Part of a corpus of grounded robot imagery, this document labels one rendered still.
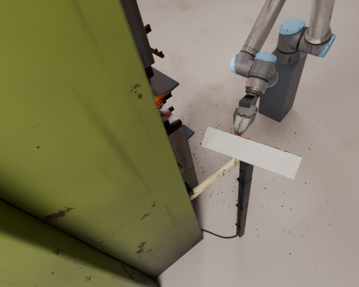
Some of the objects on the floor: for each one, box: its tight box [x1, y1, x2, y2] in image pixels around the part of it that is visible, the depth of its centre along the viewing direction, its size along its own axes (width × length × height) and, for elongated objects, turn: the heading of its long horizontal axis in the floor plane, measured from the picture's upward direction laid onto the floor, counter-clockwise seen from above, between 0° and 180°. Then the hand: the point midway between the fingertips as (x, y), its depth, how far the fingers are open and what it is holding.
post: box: [236, 161, 254, 237], centre depth 148 cm, size 4×4×108 cm
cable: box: [201, 170, 252, 239], centre depth 153 cm, size 24×22×102 cm
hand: (237, 134), depth 117 cm, fingers closed
